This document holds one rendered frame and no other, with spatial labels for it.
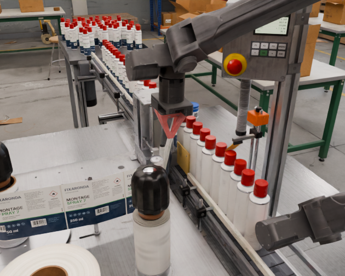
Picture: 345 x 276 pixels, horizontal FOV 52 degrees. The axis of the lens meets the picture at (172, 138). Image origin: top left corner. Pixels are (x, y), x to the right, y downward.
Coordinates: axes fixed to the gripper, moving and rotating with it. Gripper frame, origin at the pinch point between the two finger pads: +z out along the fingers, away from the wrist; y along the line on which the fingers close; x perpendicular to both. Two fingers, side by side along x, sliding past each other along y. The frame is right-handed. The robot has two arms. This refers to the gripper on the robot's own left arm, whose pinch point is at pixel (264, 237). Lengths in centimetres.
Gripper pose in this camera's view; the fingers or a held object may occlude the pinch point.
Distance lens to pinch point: 96.0
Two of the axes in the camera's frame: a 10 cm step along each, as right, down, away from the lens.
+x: 3.0, 8.9, -3.5
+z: -2.4, 4.2, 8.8
